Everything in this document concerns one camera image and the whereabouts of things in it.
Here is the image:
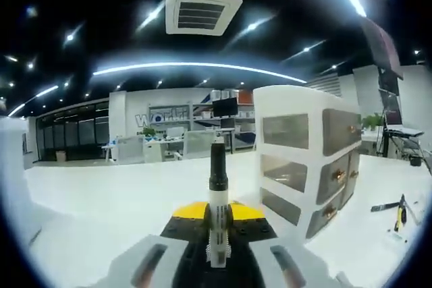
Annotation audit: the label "green potted plant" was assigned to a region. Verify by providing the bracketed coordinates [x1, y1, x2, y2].
[361, 114, 385, 133]

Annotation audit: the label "white marker pen black cap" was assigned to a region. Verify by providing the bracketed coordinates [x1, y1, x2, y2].
[205, 142, 234, 268]

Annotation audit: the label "monitor on stand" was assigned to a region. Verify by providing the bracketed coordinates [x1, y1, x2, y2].
[377, 87, 405, 127]

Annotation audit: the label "white storage shelves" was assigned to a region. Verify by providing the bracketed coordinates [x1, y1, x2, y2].
[192, 88, 254, 123]

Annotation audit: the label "white cabinet with brown drawers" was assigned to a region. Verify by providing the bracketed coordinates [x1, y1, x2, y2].
[252, 84, 362, 242]

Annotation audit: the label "laptop stand table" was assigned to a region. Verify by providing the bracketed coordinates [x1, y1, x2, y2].
[381, 122, 427, 165]

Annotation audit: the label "wall sign letters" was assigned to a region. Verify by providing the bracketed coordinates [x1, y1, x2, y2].
[134, 107, 189, 127]

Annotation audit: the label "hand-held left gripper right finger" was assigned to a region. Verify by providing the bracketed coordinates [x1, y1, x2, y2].
[227, 201, 342, 288]

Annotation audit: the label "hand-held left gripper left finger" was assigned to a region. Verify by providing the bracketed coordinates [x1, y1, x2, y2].
[97, 201, 211, 288]

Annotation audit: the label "white mesh office chair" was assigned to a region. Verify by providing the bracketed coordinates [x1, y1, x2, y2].
[184, 129, 217, 160]
[116, 135, 145, 164]

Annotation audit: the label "curved ceiling light strip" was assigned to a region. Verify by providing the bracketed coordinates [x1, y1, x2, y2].
[92, 61, 307, 84]

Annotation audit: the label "hanging display screen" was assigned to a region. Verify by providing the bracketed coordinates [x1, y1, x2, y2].
[359, 18, 405, 80]

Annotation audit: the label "black monitor by shelves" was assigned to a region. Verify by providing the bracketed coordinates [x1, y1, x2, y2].
[211, 97, 239, 117]

